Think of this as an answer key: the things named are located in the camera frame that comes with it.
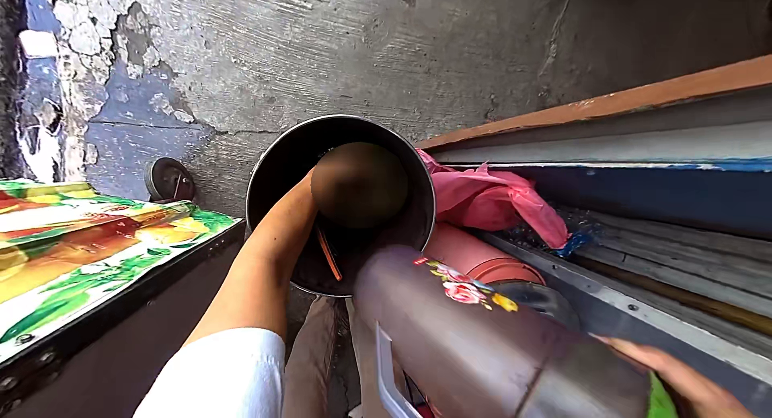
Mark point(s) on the grey jug with floral print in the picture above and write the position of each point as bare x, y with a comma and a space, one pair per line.
470, 345

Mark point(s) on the pink plastic container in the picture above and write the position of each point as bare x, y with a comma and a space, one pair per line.
455, 246

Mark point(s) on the person's right hand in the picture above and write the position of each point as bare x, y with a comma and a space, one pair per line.
693, 376

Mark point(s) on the person's right fingers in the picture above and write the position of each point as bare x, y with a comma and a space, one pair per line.
642, 356

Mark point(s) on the wooden structure with orange-brown edge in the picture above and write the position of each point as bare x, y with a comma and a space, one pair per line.
633, 107

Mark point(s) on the pink plastic bag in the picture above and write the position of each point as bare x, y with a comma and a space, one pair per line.
482, 192

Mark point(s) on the dark table with riveted edge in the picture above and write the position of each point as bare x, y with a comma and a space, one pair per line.
132, 339

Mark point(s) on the large round black bucket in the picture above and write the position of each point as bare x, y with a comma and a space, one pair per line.
277, 158

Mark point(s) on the person's legs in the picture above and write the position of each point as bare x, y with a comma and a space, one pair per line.
310, 357

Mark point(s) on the orange thin stick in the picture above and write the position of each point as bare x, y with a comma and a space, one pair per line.
329, 256

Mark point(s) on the grey round translucent lid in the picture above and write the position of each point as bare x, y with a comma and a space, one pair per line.
546, 300

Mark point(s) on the fruit print tablecloth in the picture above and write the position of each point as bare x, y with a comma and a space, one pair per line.
114, 243

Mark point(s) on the person's left forearm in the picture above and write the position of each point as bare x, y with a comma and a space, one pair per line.
259, 261

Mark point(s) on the white block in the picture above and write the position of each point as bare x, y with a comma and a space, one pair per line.
38, 44

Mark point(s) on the grey metal-edged frame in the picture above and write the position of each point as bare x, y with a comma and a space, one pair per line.
651, 312

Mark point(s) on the clear blue plastic bag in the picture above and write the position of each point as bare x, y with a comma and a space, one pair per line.
578, 240

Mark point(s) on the round dark metal can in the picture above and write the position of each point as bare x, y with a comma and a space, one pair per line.
164, 178

